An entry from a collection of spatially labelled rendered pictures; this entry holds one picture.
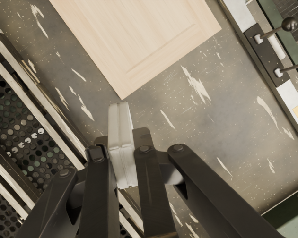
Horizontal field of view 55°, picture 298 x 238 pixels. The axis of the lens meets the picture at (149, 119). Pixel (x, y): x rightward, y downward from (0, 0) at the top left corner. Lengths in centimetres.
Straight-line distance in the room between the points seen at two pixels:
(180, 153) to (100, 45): 76
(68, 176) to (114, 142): 3
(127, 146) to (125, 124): 3
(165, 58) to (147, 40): 7
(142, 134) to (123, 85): 70
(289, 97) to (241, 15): 30
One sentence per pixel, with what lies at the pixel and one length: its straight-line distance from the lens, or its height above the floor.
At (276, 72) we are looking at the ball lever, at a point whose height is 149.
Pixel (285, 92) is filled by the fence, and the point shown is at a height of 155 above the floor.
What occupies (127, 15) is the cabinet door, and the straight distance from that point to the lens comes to 90.
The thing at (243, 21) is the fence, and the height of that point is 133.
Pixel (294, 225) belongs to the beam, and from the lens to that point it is 108.
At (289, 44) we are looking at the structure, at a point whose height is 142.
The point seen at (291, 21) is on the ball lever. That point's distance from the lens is 86.
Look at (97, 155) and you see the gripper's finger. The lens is 16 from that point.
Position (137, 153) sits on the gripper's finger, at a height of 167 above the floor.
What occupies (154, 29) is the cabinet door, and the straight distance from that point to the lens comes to 90.
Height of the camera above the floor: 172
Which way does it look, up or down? 22 degrees down
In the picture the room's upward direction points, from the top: 146 degrees clockwise
